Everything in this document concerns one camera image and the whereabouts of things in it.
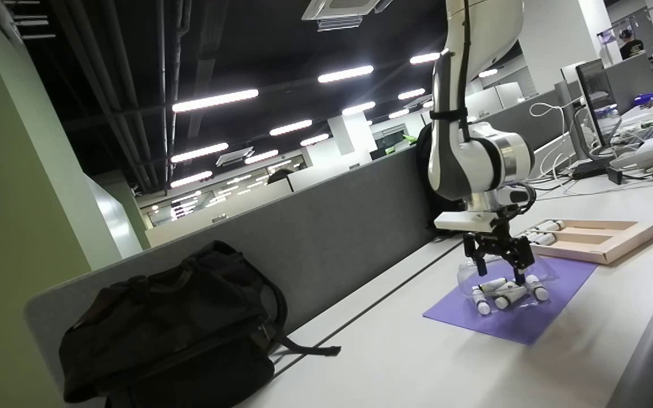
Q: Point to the ceiling air conditioner unit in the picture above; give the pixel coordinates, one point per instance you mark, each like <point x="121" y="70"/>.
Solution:
<point x="339" y="10"/>

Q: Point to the wooden tray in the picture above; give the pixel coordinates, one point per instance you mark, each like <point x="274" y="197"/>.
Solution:
<point x="606" y="246"/>

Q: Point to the computer monitor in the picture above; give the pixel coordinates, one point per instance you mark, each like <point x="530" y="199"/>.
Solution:
<point x="593" y="97"/>

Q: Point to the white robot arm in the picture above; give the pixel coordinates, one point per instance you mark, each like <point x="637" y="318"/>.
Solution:
<point x="463" y="150"/>

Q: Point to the purple mat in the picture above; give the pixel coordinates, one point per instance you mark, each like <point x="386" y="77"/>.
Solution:
<point x="522" y="323"/>

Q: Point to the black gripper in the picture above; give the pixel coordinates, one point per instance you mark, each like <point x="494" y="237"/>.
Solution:
<point x="496" y="241"/>

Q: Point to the ceiling fluorescent light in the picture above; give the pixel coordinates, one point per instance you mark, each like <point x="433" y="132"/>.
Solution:
<point x="214" y="99"/>
<point x="344" y="73"/>
<point x="291" y="128"/>
<point x="200" y="153"/>
<point x="428" y="56"/>
<point x="190" y="180"/>

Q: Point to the black duffel bag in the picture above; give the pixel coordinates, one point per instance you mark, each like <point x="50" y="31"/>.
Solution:
<point x="174" y="332"/>

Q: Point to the grey desk partition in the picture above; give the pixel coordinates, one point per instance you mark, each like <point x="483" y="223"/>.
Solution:
<point x="327" y="233"/>

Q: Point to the small white bottle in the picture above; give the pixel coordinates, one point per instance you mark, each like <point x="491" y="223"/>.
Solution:
<point x="494" y="286"/>
<point x="509" y="297"/>
<point x="538" y="291"/>
<point x="547" y="237"/>
<point x="538" y="237"/>
<point x="482" y="300"/>
<point x="530" y="237"/>

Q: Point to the white desk device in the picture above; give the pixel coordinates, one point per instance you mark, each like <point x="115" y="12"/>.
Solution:
<point x="644" y="154"/>

